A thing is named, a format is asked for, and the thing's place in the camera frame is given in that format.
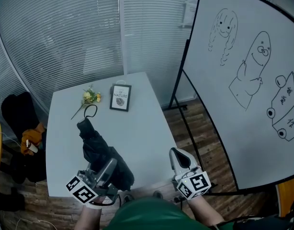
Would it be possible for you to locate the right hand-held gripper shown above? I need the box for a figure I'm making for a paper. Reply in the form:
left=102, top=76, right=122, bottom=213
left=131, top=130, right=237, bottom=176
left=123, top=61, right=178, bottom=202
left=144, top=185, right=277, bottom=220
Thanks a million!
left=169, top=148, right=212, bottom=200

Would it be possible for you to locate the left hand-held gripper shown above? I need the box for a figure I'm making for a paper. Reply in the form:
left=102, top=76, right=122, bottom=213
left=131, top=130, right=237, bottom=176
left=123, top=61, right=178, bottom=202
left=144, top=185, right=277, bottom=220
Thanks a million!
left=65, top=158, right=119, bottom=205

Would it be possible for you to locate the black folding umbrella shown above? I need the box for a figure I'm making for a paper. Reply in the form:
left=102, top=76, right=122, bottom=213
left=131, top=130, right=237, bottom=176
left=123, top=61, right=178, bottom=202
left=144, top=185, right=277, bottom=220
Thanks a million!
left=76, top=104, right=135, bottom=192

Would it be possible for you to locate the person's left forearm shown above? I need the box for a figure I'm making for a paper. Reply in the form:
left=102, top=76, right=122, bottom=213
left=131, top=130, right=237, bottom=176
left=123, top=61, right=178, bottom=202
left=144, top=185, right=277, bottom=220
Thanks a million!
left=74, top=204, right=102, bottom=230

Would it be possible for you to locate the person's right forearm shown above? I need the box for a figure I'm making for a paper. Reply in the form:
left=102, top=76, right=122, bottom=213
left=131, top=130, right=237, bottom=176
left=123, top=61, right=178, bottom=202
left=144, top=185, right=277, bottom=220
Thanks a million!
left=187, top=195, right=226, bottom=227

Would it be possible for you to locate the grey table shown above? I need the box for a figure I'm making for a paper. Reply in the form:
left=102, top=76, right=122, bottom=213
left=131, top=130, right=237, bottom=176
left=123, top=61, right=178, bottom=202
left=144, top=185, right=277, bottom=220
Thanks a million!
left=45, top=72, right=178, bottom=198

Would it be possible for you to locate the green shirt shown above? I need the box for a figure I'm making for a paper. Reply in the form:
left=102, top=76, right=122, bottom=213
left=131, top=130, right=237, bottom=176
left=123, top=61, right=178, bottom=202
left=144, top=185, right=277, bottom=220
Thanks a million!
left=102, top=196, right=234, bottom=230

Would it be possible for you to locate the whiteboard on black stand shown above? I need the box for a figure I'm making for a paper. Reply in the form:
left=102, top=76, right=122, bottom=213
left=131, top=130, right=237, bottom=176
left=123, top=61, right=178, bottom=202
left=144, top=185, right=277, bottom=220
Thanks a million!
left=167, top=0, right=294, bottom=196

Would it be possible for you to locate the white paper cup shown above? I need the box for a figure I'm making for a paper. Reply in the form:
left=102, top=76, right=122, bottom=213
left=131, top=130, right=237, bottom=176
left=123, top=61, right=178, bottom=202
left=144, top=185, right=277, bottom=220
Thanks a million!
left=26, top=139, right=39, bottom=153

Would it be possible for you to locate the yellow artificial flower sprig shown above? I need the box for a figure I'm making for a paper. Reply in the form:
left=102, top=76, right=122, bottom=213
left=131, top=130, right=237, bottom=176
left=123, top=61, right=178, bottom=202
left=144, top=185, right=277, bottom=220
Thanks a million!
left=70, top=86, right=102, bottom=120

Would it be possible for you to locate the black framed leaf picture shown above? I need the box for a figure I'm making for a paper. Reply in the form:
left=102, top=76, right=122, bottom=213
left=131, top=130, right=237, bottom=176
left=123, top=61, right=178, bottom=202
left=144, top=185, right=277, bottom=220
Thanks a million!
left=109, top=80, right=132, bottom=112

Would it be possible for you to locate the black office chair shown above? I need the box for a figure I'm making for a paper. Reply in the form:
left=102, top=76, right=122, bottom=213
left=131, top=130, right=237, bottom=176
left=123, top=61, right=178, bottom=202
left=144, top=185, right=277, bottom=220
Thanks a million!
left=0, top=92, right=47, bottom=184

